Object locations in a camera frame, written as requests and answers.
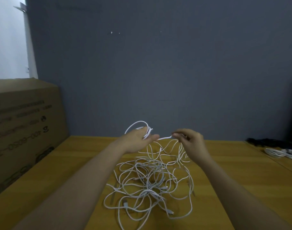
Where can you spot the person's left hand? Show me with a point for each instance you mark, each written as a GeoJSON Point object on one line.
{"type": "Point", "coordinates": [135, 140]}

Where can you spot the person's right hand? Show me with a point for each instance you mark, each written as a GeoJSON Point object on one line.
{"type": "Point", "coordinates": [194, 145]}

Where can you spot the person's right forearm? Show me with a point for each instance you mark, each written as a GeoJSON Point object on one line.
{"type": "Point", "coordinates": [246, 198]}

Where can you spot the person's left forearm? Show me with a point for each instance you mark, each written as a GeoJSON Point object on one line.
{"type": "Point", "coordinates": [64, 194]}

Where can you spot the plain brown cardboard box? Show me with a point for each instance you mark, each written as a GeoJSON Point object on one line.
{"type": "Point", "coordinates": [24, 131]}

